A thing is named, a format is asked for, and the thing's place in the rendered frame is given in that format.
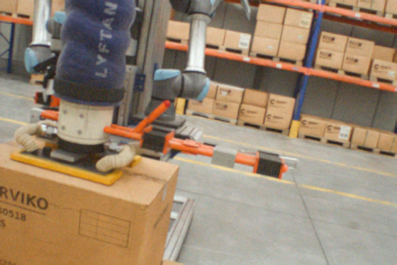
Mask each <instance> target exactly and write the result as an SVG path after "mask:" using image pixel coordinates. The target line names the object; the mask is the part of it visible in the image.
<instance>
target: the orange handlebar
mask: <svg viewBox="0 0 397 265"><path fill-rule="evenodd" d="M41 116H42V117H43V118H47V119H50V120H55V121H58V118H59V112H58V111H53V110H50V111H42V112H41ZM111 126H113V127H111ZM111 126H107V125H106V126H105V127H104V129H103V131H104V133H108V134H111V135H119V136H123V137H127V138H131V139H134V140H139V141H141V137H142V132H141V133H140V134H139V133H136V132H132V131H133V129H132V128H127V127H123V126H120V125H112V124H111ZM114 127H116V128H114ZM119 128H122V129H125V130H122V129H119ZM128 130H130V131H128ZM168 147H171V148H174V149H177V150H181V152H182V153H185V154H190V155H193V156H196V155H198V154H199V155H203V156H206V157H212V156H213V150H214V148H215V147H209V146H205V145H202V144H201V142H196V141H193V140H188V139H186V140H179V139H176V138H172V140H170V141H169V142H168ZM255 158H256V156H249V155H246V154H240V153H237V156H236V158H235V163H238V164H242V165H246V166H249V167H254V166H255V161H256V159H255ZM288 170H289V168H288V166H287V165H286V164H285V165H284V170H283V173H286V172H287V171H288Z"/></svg>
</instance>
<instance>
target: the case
mask: <svg viewBox="0 0 397 265"><path fill-rule="evenodd" d="M23 147H24V146H22V145H20V144H19V143H17V141H16V140H12V141H8V142H4V143H1V144H0V265H160V264H161V262H162V259H163V256H164V250H165V245H166V242H167V231H168V228H169V221H170V217H171V213H172V206H173V202H174V196H175V188H176V184H177V177H178V173H179V165H175V164H170V163H166V162H161V161H158V160H155V159H150V158H146V157H142V161H141V162H140V163H138V164H137V165H135V166H134V167H133V168H131V167H126V166H124V167H123V168H120V167H119V168H118V170H121V171H123V175H122V176H121V177H120V178H119V179H118V180H117V181H115V182H114V183H112V184H111V185H110V186H109V185H106V184H101V183H98V182H95V181H91V180H86V179H81V178H78V177H75V176H70V175H68V174H63V173H60V172H57V171H53V170H51V169H46V168H43V167H39V166H36V165H33V164H26V163H23V162H19V161H16V160H13V159H10V158H9V156H10V153H12V152H15V151H17V150H20V149H25V148H23ZM115 169H117V168H115Z"/></svg>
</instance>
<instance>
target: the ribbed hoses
mask: <svg viewBox="0 0 397 265"><path fill-rule="evenodd" d="M42 123H43V124H46V125H50V126H57V125H58V124H57V123H55V122H53V121H50V120H42V121H39V122H38V123H37V124H35V123H34V124H32V123H31V124H28V125H24V126H22V127H20V128H19V129H17V130H16V133H15V135H14V138H15V140H16V141H17V143H19V144H20V145H22V146H24V147H23V148H25V149H26V151H27V152H32V151H33V150H35V149H37V148H38V147H39V146H38V144H36V142H35V140H34V139H33V137H31V136H32V135H42V136H43V134H42V125H41V124H42ZM121 146H123V145H121ZM145 150H146V149H143V148H142V149H141V148H140V142H133V143H131V142H130V143H129V144H128V145H124V146H123V147H122V149H121V153H120V151H119V155H109V156H108V155H107V156H105V157H103V158H102V159H101V160H100V162H98V163H96V168H97V169H98V170H99V171H102V172H107V171H108V170H110V169H112V168H114V169H115V168H117V169H118V168H119V167H120V168H123V167H124V166H127V165H128V164H130V163H131V162H132V161H133V158H134V156H138V155H140V154H143V153H144V152H145Z"/></svg>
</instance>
